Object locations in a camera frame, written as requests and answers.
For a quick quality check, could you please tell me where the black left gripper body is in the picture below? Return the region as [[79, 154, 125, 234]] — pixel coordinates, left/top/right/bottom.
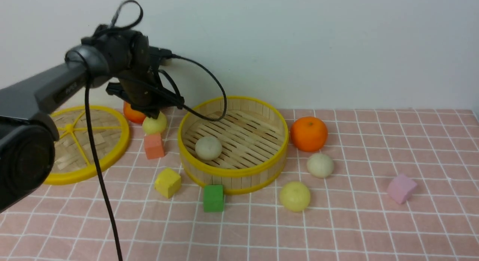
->
[[106, 72, 184, 112]]

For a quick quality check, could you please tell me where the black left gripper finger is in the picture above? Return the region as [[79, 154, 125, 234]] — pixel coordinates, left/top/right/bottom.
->
[[141, 107, 160, 119]]

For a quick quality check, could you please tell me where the yellow bun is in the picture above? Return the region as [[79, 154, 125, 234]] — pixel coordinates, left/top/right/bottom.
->
[[142, 112, 168, 135], [279, 181, 311, 213]]

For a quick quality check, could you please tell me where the red orange persimmon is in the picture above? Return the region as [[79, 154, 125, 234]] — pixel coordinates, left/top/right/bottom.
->
[[123, 101, 146, 125]]

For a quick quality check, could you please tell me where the white bun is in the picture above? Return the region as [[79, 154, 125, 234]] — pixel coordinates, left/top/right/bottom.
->
[[195, 136, 223, 161], [306, 153, 334, 178]]

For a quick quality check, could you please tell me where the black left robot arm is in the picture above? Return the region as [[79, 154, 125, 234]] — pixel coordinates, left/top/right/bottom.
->
[[0, 24, 184, 212]]

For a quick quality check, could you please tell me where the bamboo steamer lid yellow rim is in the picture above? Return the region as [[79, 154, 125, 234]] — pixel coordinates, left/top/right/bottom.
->
[[45, 105, 130, 185]]

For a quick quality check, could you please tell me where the bamboo steamer tray yellow rim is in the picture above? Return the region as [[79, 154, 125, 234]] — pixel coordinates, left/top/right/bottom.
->
[[178, 96, 289, 195]]

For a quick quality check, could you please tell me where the salmon pink cube block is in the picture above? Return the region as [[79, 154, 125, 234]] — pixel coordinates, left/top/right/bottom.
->
[[144, 133, 165, 159]]

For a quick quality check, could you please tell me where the yellow cube block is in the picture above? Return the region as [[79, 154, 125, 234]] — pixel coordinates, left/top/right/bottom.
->
[[154, 168, 182, 198]]

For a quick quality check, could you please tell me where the green cube block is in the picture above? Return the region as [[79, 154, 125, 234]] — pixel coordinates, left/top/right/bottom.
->
[[202, 184, 225, 213]]

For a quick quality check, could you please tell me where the orange tangerine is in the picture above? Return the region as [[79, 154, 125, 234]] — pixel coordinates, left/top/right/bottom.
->
[[290, 116, 329, 152]]

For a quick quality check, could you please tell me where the pink checkered tablecloth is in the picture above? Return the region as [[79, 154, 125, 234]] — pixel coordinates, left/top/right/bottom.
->
[[0, 109, 479, 261]]

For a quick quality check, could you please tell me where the pink purple block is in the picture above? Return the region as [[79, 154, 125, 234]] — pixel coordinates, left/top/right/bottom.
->
[[387, 174, 418, 204]]

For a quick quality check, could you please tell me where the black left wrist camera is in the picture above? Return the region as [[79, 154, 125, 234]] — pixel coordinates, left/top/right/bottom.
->
[[149, 46, 173, 68]]

